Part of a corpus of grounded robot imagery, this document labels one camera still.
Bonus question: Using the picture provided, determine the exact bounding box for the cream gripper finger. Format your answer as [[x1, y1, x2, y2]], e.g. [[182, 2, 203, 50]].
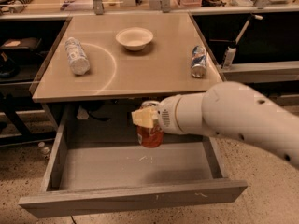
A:
[[131, 106, 158, 129]]

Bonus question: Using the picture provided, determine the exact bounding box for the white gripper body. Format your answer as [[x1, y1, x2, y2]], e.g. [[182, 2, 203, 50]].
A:
[[157, 96, 181, 134]]

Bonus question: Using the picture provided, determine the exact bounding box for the red coke can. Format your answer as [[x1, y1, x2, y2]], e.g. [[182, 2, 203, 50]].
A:
[[135, 100, 164, 149]]

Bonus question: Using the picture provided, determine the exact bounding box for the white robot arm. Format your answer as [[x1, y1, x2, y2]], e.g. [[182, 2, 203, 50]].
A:
[[132, 82, 299, 168]]

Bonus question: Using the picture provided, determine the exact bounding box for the grey cabinet with tan top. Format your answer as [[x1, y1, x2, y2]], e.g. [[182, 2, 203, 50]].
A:
[[29, 12, 229, 147]]

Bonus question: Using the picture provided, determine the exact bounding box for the blue silver can lying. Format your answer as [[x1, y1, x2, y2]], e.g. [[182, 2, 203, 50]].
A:
[[191, 46, 206, 78]]

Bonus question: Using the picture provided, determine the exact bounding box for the grey open top drawer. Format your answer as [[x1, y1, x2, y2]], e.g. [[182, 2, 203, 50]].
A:
[[18, 105, 249, 219]]

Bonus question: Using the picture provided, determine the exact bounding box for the white paper bowl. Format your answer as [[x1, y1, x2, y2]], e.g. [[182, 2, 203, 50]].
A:
[[116, 27, 153, 51]]

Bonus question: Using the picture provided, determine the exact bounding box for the small clear bottle on floor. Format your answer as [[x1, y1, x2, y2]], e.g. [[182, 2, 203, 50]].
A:
[[38, 142, 50, 160]]

